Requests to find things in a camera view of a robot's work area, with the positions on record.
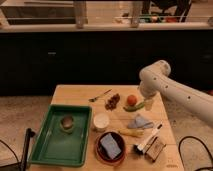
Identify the blue sponge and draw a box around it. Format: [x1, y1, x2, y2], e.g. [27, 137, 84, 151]
[100, 133, 121, 159]

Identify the black stand left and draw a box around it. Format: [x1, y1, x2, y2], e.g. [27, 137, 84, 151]
[20, 128, 35, 171]

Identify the bunch of brown grapes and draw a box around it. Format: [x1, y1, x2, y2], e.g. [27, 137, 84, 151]
[105, 94, 120, 110]

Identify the white black brush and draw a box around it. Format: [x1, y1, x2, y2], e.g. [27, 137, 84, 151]
[133, 124, 162, 155]

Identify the green plastic tray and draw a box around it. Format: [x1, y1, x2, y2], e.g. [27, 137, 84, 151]
[29, 105, 92, 167]

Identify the brown wooden box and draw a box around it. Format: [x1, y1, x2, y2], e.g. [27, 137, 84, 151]
[145, 137, 166, 163]

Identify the black cable right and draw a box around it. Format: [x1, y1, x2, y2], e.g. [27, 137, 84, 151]
[178, 135, 213, 171]

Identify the metal fork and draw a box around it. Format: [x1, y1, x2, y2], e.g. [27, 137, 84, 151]
[88, 89, 112, 102]

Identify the red brown bowl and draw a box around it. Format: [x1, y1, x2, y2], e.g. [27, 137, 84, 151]
[94, 132, 126, 166]

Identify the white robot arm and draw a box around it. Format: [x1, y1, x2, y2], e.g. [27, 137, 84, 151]
[139, 60, 213, 127]

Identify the blue grey cloth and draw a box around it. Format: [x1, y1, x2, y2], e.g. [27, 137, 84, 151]
[127, 114, 154, 129]

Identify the red orange apple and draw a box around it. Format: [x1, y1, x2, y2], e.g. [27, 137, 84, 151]
[126, 95, 137, 106]

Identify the green cucumber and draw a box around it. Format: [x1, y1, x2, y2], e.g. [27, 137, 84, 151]
[123, 102, 145, 112]

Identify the white paper cup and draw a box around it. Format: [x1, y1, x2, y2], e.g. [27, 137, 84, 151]
[93, 113, 110, 132]

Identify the small cup in tray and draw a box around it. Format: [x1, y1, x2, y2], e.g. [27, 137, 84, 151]
[60, 116, 74, 134]

